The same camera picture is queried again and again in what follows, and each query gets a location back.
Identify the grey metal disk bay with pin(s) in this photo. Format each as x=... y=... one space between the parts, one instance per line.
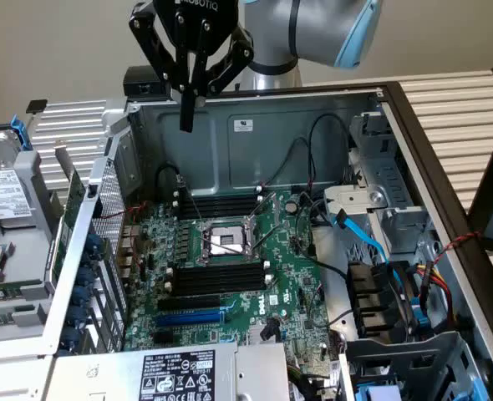
x=418 y=359
x=380 y=175

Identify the silver power supply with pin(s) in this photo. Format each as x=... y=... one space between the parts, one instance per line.
x=104 y=376

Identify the CPU socket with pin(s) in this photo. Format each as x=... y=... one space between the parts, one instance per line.
x=223 y=242

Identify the grey metal PC case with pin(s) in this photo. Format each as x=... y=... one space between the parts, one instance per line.
x=213 y=150

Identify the blue expansion slot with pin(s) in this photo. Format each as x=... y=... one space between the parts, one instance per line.
x=188 y=319

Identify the black-latch RAM slot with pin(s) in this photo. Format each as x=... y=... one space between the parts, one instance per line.
x=217 y=214
x=217 y=202
x=217 y=280
x=217 y=267

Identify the blue disk rail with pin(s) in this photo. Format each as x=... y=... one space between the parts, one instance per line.
x=21 y=133

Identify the black box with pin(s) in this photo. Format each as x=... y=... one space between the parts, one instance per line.
x=142 y=85

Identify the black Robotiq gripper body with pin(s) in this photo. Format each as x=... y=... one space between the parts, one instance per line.
x=196 y=10

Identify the long black expansion slot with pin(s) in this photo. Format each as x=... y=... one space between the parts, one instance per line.
x=188 y=303

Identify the silver USB port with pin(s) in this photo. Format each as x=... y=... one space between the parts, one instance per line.
x=127 y=253
x=125 y=270

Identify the black fan shroud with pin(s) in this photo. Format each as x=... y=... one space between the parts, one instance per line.
x=372 y=296

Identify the silver hard disk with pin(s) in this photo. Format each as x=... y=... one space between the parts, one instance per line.
x=0 y=188

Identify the silver chipset heatsink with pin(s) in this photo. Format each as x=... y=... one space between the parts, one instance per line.
x=258 y=334

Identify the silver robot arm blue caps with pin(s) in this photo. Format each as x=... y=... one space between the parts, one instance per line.
x=313 y=25

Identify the thin metal locking lever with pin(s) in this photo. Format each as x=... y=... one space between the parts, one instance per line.
x=192 y=202
x=223 y=246

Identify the grey parts rack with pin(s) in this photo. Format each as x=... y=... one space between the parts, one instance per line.
x=25 y=200

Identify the white-latch RAM slot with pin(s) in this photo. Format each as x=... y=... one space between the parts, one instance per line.
x=217 y=273
x=217 y=196
x=217 y=207
x=217 y=286

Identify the coin cell battery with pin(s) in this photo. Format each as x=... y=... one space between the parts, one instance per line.
x=291 y=205

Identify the green Dell motherboard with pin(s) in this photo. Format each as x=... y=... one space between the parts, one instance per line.
x=280 y=259

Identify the green graphics card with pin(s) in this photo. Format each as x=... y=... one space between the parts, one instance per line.
x=69 y=209

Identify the short black expansion slot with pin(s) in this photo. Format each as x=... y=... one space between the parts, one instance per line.
x=165 y=337

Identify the blue card retainer clip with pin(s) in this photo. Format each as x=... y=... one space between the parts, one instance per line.
x=92 y=247
x=81 y=295
x=76 y=316
x=87 y=276
x=70 y=339

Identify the metal socket cover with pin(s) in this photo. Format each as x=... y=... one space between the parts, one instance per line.
x=267 y=209

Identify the silver ethernet port stack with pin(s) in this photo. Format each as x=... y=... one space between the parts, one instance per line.
x=131 y=234

